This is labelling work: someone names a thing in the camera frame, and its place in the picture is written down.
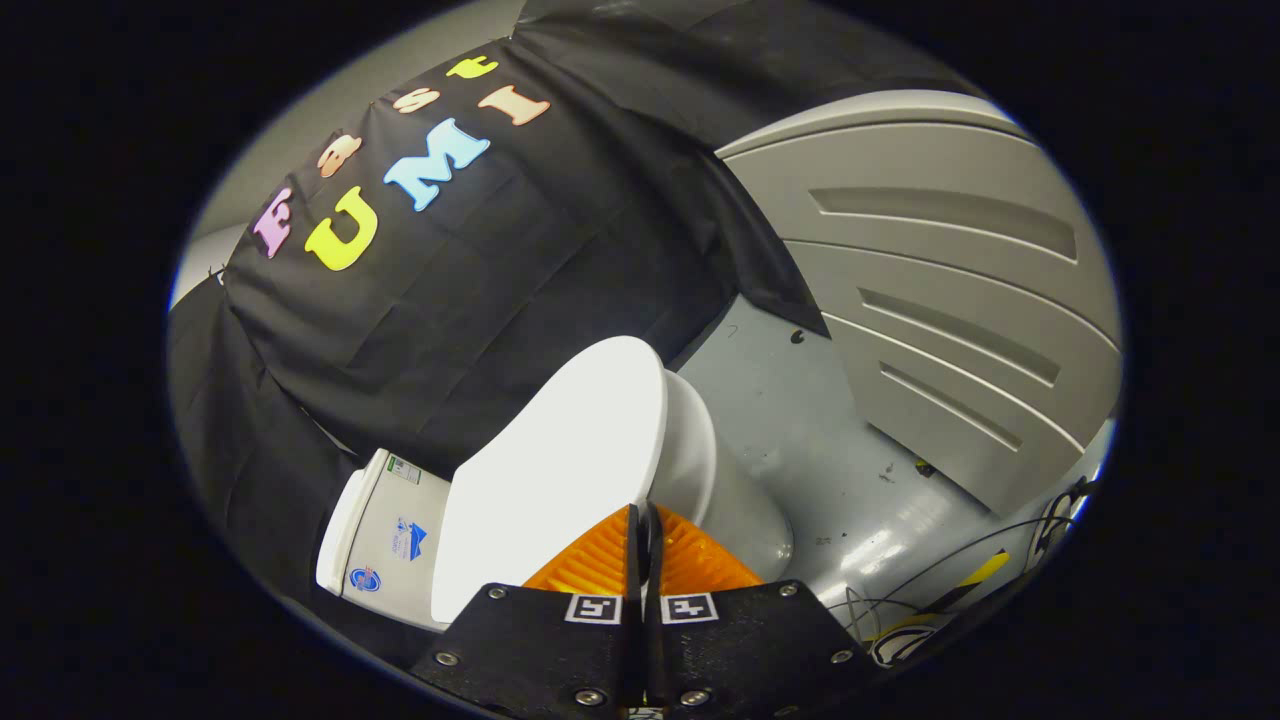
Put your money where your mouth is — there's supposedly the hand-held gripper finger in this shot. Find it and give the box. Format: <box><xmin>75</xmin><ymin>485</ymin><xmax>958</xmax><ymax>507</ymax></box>
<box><xmin>647</xmin><ymin>503</ymin><xmax>881</xmax><ymax>713</ymax></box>
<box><xmin>412</xmin><ymin>503</ymin><xmax>647</xmax><ymax>713</ymax></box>

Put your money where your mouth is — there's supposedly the white toilet lid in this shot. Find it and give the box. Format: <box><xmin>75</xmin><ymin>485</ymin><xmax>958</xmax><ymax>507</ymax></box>
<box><xmin>430</xmin><ymin>335</ymin><xmax>669</xmax><ymax>623</ymax></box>

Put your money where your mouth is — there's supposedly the white toilet bowl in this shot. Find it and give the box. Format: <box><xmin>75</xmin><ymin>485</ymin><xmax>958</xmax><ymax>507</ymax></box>
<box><xmin>655</xmin><ymin>368</ymin><xmax>796</xmax><ymax>583</ymax></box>

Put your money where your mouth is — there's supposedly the white toilet tank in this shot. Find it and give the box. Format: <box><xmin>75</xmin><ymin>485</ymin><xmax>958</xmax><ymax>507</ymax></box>
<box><xmin>315</xmin><ymin>448</ymin><xmax>453</xmax><ymax>631</ymax></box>

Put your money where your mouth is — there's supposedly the black backdrop cloth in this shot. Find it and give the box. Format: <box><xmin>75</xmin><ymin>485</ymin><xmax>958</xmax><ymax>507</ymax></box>
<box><xmin>168</xmin><ymin>0</ymin><xmax>991</xmax><ymax>671</ymax></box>

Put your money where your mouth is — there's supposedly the yellow black striped tape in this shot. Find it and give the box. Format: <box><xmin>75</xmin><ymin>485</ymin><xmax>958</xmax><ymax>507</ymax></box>
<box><xmin>922</xmin><ymin>550</ymin><xmax>1011</xmax><ymax>615</ymax></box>

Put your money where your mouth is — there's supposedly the light grey panel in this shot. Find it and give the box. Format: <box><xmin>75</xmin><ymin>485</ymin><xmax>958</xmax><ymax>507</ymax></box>
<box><xmin>715</xmin><ymin>90</ymin><xmax>1123</xmax><ymax>519</ymax></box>

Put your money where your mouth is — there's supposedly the thin black cable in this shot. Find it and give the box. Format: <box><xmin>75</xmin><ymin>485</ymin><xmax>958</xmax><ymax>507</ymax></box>
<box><xmin>845</xmin><ymin>480</ymin><xmax>1101</xmax><ymax>646</ymax></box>

